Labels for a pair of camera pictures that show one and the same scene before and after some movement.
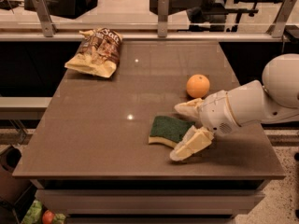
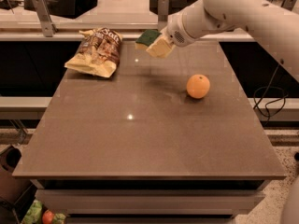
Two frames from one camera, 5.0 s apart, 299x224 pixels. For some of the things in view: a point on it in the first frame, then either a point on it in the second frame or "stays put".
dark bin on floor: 12,189 stays put
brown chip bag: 99,52 stays put
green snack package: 34,214 stays put
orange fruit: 198,86 stays put
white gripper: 215,112 to 177,32
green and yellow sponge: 168,131 to 146,38
